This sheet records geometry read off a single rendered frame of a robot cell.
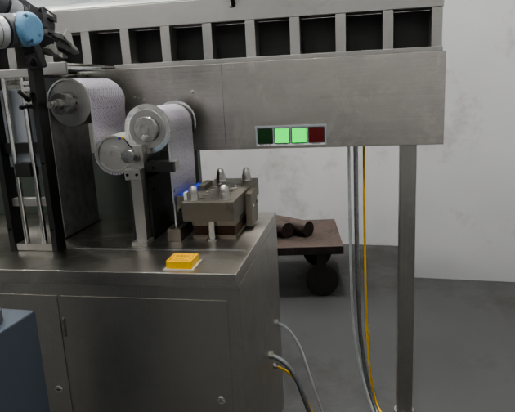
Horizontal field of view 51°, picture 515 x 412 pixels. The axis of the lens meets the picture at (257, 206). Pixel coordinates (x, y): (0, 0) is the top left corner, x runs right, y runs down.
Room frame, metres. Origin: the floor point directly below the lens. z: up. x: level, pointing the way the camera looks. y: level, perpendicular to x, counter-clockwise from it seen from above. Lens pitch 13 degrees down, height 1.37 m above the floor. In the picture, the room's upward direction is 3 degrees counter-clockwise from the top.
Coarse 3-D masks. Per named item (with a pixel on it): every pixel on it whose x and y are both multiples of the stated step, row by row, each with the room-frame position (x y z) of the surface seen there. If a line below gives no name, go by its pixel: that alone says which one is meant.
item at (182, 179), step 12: (168, 144) 1.63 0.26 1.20; (180, 144) 1.73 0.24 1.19; (192, 144) 1.85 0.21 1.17; (168, 156) 1.63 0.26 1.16; (180, 156) 1.72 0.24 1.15; (192, 156) 1.84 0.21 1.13; (180, 168) 1.71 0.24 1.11; (192, 168) 1.83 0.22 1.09; (180, 180) 1.70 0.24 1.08; (192, 180) 1.82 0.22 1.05; (180, 192) 1.69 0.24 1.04
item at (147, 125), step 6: (138, 120) 1.62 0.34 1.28; (144, 120) 1.62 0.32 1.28; (150, 120) 1.61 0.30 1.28; (138, 126) 1.62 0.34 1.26; (144, 126) 1.62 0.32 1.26; (150, 126) 1.61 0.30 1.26; (156, 126) 1.61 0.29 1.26; (138, 132) 1.62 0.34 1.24; (144, 132) 1.62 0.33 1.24; (150, 132) 1.62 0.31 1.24; (156, 132) 1.61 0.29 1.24; (138, 138) 1.62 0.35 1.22; (150, 138) 1.62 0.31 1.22
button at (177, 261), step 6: (168, 258) 1.37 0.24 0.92; (174, 258) 1.37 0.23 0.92; (180, 258) 1.37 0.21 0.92; (186, 258) 1.36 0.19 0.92; (192, 258) 1.36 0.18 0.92; (198, 258) 1.40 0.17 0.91; (168, 264) 1.35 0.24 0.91; (174, 264) 1.35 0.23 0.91; (180, 264) 1.35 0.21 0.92; (186, 264) 1.34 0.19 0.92; (192, 264) 1.35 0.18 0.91
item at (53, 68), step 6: (48, 66) 1.67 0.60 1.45; (54, 66) 1.67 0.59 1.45; (60, 66) 1.66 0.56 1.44; (66, 66) 1.67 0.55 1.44; (72, 66) 1.72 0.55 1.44; (78, 66) 1.75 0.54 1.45; (84, 66) 1.79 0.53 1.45; (90, 66) 1.83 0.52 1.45; (96, 66) 1.87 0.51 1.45; (102, 66) 1.91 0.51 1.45; (108, 66) 1.96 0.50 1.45; (114, 66) 2.01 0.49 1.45; (48, 72) 1.67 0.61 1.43; (54, 72) 1.67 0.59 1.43; (60, 72) 1.66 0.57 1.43; (66, 72) 1.66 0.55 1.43
